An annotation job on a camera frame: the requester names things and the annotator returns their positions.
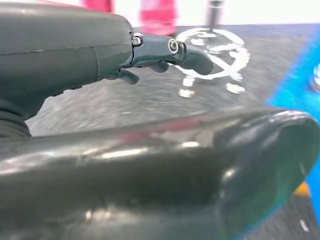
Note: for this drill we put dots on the yellow floor tape line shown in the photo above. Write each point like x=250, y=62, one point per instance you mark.
x=301, y=190

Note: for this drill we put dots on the black stool with chrome base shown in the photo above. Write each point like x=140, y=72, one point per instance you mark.
x=215, y=13

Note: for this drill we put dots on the person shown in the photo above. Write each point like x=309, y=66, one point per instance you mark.
x=157, y=16

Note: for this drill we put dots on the blue metal shelf rack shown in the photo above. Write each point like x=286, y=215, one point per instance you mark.
x=295, y=92

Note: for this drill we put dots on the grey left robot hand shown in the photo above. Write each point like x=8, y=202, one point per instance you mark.
x=62, y=49

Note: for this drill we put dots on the silver robot body shell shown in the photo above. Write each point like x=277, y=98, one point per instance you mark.
x=124, y=185

